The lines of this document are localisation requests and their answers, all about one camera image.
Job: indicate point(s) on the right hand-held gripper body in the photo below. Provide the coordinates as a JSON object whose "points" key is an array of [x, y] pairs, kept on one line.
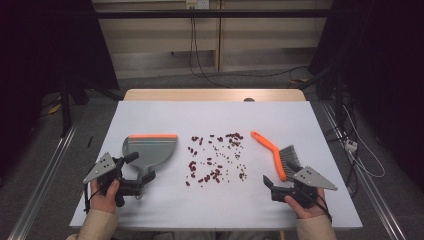
{"points": [[311, 180]]}

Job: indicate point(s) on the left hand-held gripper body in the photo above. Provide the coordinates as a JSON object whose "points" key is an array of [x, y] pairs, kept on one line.
{"points": [[106, 166]]}

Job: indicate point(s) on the grey dustpan with orange edge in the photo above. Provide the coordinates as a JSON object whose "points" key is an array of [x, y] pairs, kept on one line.
{"points": [[151, 150]]}

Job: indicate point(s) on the orange brush with grey bristles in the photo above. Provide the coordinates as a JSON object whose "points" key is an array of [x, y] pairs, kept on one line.
{"points": [[275, 153]]}

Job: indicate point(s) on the red beans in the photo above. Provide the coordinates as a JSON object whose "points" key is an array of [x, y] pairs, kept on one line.
{"points": [[216, 171]]}

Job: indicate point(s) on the person's right hand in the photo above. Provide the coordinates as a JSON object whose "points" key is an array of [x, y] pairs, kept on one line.
{"points": [[308, 211]]}

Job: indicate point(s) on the person's left hand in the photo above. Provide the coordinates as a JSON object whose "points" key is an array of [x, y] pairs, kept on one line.
{"points": [[105, 201]]}

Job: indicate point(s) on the small black stick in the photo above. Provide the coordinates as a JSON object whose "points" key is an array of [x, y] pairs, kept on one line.
{"points": [[89, 141]]}

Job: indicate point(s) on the white power strip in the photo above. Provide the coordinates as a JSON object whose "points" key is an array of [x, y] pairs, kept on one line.
{"points": [[351, 145]]}

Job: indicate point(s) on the black metal stand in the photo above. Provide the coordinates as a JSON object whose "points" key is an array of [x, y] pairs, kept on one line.
{"points": [[66, 106], [338, 96]]}

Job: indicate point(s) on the grey table grommet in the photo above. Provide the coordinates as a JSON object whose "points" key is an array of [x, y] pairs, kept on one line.
{"points": [[249, 99]]}

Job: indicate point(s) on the white table board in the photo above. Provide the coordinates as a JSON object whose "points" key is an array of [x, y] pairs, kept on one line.
{"points": [[216, 115]]}

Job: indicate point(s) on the wooden table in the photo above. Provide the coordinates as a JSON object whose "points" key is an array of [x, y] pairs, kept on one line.
{"points": [[200, 95]]}

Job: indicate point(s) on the black curtain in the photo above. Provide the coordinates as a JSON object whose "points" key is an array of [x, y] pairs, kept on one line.
{"points": [[383, 66], [40, 50]]}

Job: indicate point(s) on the black horizontal bar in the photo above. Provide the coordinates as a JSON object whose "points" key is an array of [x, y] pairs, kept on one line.
{"points": [[213, 13]]}

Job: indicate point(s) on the aluminium floor rail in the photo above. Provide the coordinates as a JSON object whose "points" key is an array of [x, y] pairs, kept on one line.
{"points": [[40, 190], [370, 190]]}

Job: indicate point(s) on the white wall socket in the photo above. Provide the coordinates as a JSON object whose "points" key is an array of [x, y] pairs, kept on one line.
{"points": [[197, 4]]}

